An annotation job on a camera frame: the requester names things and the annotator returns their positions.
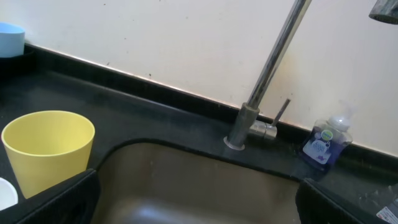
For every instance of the blue cup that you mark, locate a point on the blue cup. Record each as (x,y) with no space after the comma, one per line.
(11,40)

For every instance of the yellow cup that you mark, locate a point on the yellow cup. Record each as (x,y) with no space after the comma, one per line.
(46,155)

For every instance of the steel sink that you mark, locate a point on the steel sink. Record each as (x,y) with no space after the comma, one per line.
(192,186)

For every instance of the white label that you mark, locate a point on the white label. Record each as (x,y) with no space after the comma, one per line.
(388,214)

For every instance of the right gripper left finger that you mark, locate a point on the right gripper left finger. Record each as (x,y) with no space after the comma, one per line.
(59,205)

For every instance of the blue soap bottle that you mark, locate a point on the blue soap bottle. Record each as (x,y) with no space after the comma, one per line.
(326,146)

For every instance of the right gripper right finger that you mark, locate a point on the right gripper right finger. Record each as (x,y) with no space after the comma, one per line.
(323,208)

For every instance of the steel tap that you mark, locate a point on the steel tap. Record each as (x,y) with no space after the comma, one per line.
(273,59)

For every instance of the black tray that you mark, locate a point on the black tray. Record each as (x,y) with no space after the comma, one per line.
(18,63)

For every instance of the white cup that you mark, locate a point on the white cup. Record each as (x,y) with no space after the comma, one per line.
(6,194)

